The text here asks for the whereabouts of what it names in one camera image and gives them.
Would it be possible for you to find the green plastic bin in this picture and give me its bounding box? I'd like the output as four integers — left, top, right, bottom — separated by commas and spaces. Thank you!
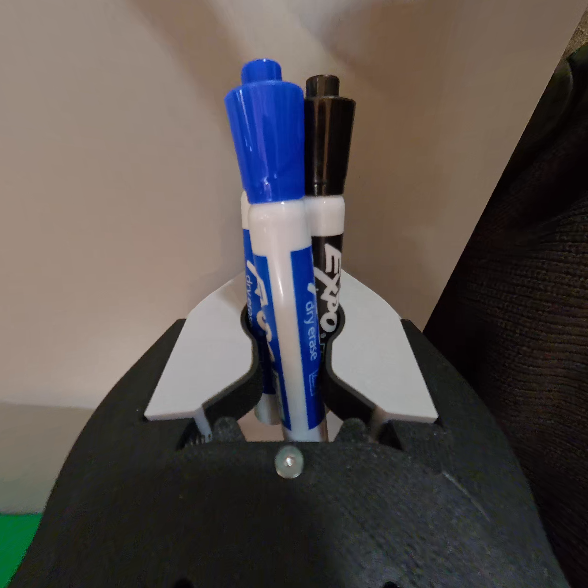
0, 512, 44, 588

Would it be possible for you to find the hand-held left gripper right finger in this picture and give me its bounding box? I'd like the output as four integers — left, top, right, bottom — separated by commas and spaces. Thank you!
324, 275, 437, 425

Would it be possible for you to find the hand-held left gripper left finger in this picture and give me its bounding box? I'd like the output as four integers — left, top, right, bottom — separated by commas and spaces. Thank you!
144, 275, 258, 422

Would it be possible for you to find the grey desk with wooden edge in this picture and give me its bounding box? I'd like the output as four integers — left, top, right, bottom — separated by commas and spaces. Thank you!
0, 0, 579, 513

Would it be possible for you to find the black dry erase marker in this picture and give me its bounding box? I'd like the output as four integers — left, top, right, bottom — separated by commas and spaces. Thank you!
303, 74, 357, 368

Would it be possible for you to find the blue dry erase marker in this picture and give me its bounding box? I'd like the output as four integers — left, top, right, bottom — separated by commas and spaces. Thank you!
239, 188, 282, 426
224, 59, 330, 443

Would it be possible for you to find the person's black clothing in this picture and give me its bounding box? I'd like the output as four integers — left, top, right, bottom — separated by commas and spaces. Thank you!
423, 28, 588, 588

